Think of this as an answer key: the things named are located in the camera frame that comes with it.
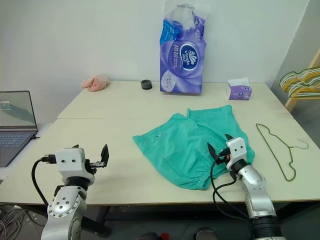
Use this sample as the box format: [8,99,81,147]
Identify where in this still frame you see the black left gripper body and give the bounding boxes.
[84,158,106,176]

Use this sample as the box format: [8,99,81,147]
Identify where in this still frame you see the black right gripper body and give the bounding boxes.
[216,147,229,166]

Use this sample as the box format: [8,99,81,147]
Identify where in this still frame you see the green shorts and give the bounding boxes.
[131,104,256,191]

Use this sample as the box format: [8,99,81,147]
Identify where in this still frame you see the olive green wire hanger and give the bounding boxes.
[255,123,310,182]

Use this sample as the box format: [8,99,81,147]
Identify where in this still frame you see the small purple tissue pack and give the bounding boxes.
[225,77,252,102]

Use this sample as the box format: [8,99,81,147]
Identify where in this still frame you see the pink cloth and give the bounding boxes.
[81,75,111,93]

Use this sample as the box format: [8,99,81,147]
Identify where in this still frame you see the grey laptop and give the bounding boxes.
[0,90,41,168]

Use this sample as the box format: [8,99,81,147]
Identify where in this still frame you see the dark rounded shape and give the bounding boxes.
[194,226,221,240]

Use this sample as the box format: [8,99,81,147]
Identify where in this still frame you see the black tape roll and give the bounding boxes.
[140,79,154,91]

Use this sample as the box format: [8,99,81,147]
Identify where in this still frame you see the large purple tissue pack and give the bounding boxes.
[158,0,209,96]

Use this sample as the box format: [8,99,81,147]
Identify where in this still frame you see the bundle of hangers on rack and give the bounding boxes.
[279,67,320,87]

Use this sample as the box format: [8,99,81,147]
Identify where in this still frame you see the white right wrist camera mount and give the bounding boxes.
[225,136,248,171]

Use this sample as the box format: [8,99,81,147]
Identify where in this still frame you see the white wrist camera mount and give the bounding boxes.
[225,136,248,171]
[54,147,87,179]

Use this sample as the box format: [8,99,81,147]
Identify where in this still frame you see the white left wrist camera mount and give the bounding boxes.
[54,147,87,179]

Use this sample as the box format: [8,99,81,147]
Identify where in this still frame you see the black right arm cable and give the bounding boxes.
[209,149,254,224]

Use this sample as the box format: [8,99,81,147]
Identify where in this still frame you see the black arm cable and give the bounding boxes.
[209,149,254,224]
[31,154,57,206]

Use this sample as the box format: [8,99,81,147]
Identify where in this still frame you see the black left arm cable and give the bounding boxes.
[31,154,57,206]

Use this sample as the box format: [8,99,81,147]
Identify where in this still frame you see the black table frame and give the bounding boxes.
[81,203,251,235]

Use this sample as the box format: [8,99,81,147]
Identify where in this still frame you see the grey floor cables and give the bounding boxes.
[0,202,29,240]

